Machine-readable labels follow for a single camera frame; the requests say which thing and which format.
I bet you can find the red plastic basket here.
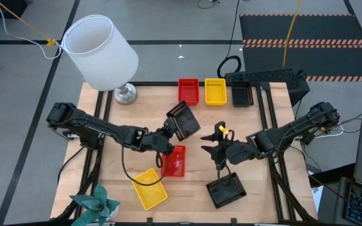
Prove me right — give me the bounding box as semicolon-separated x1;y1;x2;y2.
160;144;187;178
178;78;200;106

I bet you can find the black perforated computer case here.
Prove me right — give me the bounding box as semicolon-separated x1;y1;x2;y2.
224;67;311;107

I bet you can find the table lamp with white shade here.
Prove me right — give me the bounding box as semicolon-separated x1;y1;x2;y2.
60;14;140;106

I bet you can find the yellow extension cable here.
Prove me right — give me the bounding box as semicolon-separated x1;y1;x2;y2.
0;0;58;48

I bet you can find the yellow hanging cable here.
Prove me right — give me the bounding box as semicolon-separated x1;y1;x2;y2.
282;0;303;67

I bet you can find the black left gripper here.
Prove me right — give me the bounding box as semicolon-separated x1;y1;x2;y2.
142;118;179;156

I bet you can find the black hanging cable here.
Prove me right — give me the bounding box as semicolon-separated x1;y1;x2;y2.
216;0;243;79

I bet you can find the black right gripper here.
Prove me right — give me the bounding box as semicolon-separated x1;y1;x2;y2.
200;121;259;172

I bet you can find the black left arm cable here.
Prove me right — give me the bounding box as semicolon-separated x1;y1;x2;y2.
120;143;169;186

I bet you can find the black plastic basket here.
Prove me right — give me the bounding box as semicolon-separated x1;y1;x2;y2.
166;100;202;142
231;81;255;108
206;171;248;210

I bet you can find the yellow plastic basket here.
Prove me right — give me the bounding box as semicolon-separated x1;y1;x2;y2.
131;168;168;211
204;78;228;107

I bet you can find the teal artificial potted plant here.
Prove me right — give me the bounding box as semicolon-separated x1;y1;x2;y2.
69;183;121;226

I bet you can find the black hazard-striped floor mat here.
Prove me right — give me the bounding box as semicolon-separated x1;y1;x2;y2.
239;13;362;83

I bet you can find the white lamp cable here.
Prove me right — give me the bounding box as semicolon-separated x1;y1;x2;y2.
0;0;63;60

